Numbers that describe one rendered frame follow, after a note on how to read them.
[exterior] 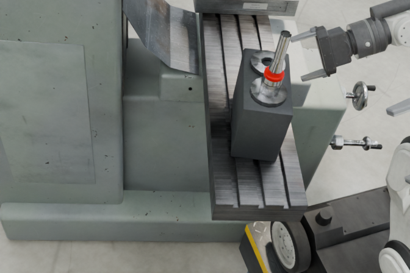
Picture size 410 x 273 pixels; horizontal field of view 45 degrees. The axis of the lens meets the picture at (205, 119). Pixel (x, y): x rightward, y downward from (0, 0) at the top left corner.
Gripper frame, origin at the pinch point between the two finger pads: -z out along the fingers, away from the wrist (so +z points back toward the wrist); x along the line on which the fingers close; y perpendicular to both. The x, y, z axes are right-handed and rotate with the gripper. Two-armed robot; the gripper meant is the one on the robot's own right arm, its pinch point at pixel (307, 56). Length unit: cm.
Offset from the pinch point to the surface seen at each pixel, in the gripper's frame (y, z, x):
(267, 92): 8.7, -12.0, -2.3
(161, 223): -48, -68, -69
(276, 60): 11.2, -8.1, 5.8
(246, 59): -4.8, -14.6, 2.5
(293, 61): -44.9, -0.4, -17.4
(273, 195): 13.3, -18.0, -27.2
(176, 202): -56, -61, -66
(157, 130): -44, -53, -26
